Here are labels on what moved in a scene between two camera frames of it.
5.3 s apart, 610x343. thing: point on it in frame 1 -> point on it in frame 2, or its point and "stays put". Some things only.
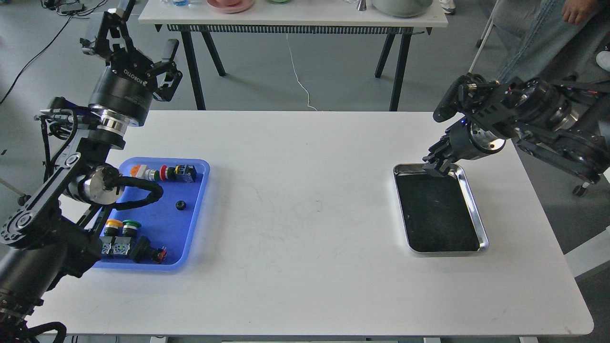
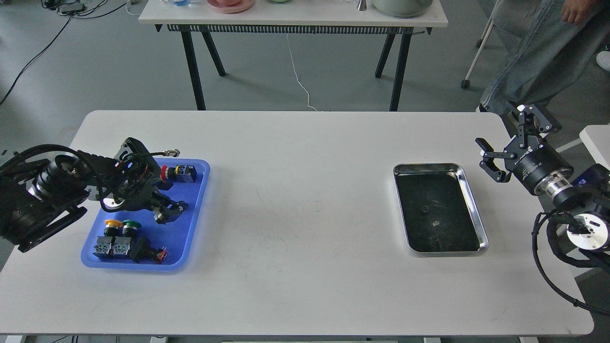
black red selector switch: x=143 y=251 stays put
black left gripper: x=124 y=89 -> x=134 y=174
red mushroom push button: x=181 y=173 stays put
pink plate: x=230 y=6 stays put
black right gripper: x=493 y=111 -> x=536 y=167
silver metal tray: x=440 y=215 stays put
